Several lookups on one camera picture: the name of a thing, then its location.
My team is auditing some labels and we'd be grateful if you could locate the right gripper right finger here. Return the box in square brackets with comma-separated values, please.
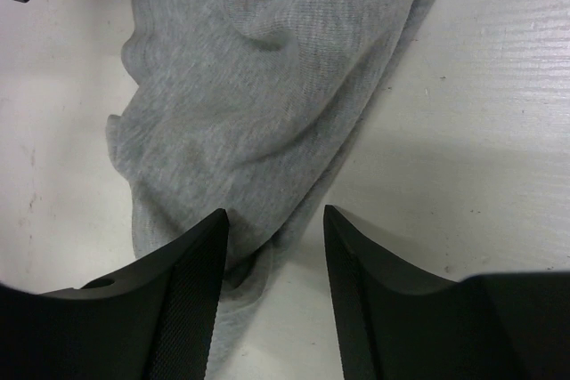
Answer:
[323, 206, 569, 379]

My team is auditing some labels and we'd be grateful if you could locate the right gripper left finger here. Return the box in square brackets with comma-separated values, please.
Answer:
[1, 209, 229, 379]

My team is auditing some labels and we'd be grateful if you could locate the grey tank top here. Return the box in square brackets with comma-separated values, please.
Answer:
[106, 0, 435, 379]

